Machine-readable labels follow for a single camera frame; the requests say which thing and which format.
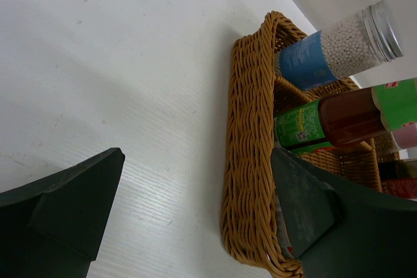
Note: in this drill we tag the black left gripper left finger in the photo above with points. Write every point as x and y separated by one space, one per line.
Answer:
53 227

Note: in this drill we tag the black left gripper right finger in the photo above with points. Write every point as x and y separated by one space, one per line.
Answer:
338 228

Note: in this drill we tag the clear jar white beads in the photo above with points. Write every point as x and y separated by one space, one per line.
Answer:
357 43

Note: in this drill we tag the jar with yellow red lid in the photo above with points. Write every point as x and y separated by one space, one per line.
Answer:
281 231

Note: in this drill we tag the dark red label bottle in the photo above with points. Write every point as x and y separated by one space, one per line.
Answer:
398 178

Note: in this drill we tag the pink white bottle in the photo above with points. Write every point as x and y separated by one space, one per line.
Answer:
405 137

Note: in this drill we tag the red sauce bottle green label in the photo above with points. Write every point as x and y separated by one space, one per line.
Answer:
347 118

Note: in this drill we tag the woven wicker divided basket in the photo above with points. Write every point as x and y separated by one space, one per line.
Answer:
248 223

